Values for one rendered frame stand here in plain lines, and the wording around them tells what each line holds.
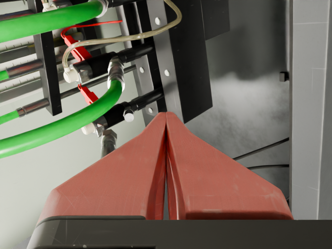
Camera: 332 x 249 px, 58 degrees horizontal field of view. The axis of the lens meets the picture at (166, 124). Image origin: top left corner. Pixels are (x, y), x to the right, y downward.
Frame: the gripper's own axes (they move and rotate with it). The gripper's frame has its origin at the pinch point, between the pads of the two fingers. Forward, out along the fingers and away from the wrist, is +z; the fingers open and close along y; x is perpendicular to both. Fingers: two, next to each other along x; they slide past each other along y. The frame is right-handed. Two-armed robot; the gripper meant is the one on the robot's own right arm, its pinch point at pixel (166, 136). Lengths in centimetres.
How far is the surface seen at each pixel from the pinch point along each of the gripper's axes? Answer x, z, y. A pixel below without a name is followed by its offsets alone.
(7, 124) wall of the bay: 29, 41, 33
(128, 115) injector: 17.2, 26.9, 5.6
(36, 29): -0.6, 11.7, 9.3
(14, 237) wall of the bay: 53, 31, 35
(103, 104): 6.5, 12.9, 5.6
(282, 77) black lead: 15.1, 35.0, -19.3
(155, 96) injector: 18.0, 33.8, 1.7
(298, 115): 13.7, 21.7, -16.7
